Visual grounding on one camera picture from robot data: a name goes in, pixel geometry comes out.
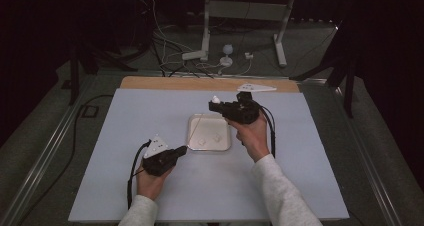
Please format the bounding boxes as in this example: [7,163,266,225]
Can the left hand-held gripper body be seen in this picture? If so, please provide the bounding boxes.
[142,133,183,178]

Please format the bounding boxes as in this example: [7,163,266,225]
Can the white power strip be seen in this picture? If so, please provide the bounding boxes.
[181,50,208,62]

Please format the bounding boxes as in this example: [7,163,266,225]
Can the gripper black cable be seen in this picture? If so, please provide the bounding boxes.
[258,105,277,159]
[126,139,153,211]

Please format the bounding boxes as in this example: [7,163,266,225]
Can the pale blue table sheet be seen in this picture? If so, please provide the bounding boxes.
[67,87,350,223]

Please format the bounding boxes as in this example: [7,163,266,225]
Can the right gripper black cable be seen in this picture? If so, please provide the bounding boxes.
[258,105,277,159]

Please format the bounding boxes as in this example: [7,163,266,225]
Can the person's right hand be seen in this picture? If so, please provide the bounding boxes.
[225,113,271,164]

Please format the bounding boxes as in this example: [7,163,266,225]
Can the bundle of black cables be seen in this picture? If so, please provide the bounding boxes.
[150,32,215,79]

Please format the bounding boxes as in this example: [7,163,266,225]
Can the black square floor plate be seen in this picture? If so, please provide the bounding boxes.
[81,104,100,119]

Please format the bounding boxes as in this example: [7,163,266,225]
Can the black floor cable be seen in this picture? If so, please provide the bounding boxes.
[15,93,115,226]

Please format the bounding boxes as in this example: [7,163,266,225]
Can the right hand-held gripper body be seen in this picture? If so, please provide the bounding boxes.
[219,83,278,125]

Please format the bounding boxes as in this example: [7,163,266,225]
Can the black stand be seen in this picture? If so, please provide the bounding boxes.
[289,19,357,119]
[67,40,140,107]

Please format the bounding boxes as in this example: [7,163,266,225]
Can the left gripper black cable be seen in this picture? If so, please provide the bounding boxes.
[126,139,153,211]

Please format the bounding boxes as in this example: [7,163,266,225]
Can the white round webcam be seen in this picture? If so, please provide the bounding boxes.
[218,44,235,68]

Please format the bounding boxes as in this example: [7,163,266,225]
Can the thin white adapter cable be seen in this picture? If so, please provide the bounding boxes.
[217,57,253,77]

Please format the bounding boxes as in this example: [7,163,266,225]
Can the wooden board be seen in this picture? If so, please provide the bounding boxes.
[119,75,301,94]

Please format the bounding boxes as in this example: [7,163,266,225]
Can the aluminium floor rail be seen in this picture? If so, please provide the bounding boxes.
[0,73,98,226]
[328,82,404,226]

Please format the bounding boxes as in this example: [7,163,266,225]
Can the white square plate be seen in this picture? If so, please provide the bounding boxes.
[186,113,232,153]

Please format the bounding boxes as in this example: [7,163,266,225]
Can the white metal stand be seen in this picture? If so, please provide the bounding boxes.
[200,0,298,68]

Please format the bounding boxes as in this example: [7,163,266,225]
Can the person's left hand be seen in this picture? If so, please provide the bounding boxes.
[136,161,175,201]

